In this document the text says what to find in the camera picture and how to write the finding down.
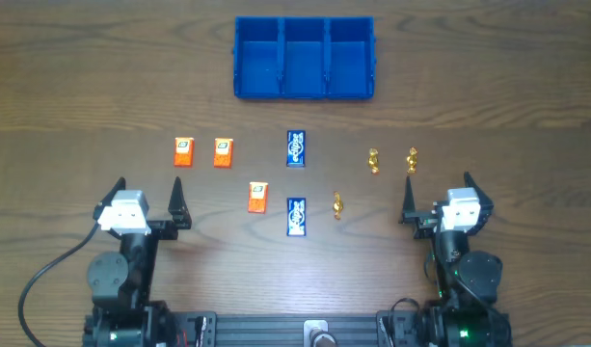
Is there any mounting rail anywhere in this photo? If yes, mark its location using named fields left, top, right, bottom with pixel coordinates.
left=82, top=310, right=513, bottom=347

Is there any orange candy box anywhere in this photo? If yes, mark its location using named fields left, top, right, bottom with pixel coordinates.
left=247, top=180, right=270, bottom=215
left=213, top=137, right=235, bottom=170
left=174, top=137, right=196, bottom=169

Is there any black cable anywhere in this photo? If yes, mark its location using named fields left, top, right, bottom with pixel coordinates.
left=16, top=222, right=101, bottom=347
left=423, top=248, right=474, bottom=309

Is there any blue tray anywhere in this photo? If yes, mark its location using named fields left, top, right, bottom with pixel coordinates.
left=232, top=15, right=376, bottom=101

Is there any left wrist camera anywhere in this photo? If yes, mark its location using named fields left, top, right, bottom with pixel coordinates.
left=96, top=189, right=150, bottom=236

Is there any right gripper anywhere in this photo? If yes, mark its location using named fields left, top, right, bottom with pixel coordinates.
left=398, top=171, right=496, bottom=241

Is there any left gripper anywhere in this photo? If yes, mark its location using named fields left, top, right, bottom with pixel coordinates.
left=93, top=175, right=193, bottom=241

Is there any blue candy pack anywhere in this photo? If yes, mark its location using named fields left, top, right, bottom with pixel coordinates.
left=285, top=197, right=308, bottom=238
left=285, top=129, right=307, bottom=169

